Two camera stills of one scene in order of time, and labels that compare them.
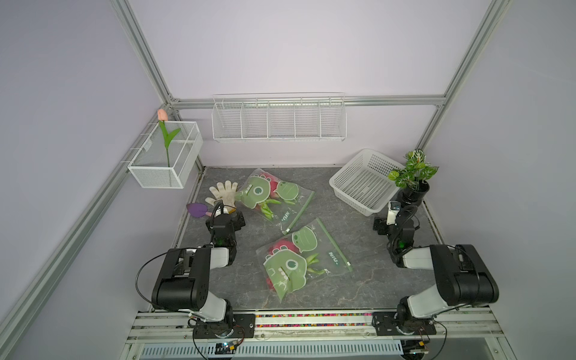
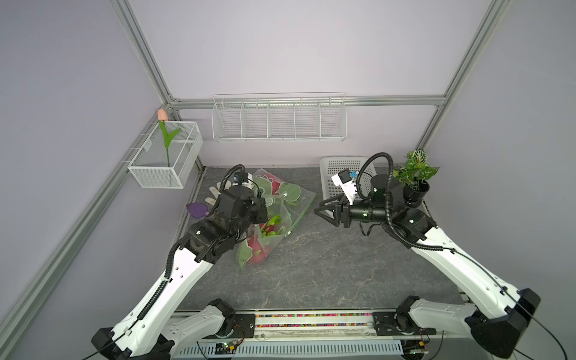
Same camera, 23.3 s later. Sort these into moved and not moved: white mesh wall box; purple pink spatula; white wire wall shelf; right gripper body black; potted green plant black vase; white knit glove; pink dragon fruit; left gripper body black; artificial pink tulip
Moved: pink dragon fruit; right gripper body black; left gripper body black
Not moved: white mesh wall box; potted green plant black vase; white knit glove; artificial pink tulip; purple pink spatula; white wire wall shelf
